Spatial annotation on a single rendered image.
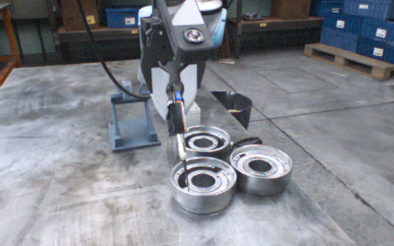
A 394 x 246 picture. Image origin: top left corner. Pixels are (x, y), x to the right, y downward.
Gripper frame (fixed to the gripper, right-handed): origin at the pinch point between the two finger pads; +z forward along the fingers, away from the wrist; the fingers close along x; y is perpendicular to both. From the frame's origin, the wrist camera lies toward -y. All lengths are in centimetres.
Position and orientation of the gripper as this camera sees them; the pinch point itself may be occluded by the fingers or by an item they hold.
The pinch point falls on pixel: (174, 112)
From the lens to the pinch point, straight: 51.8
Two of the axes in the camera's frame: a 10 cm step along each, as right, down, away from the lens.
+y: -2.9, -4.2, 8.6
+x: -9.6, 1.3, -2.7
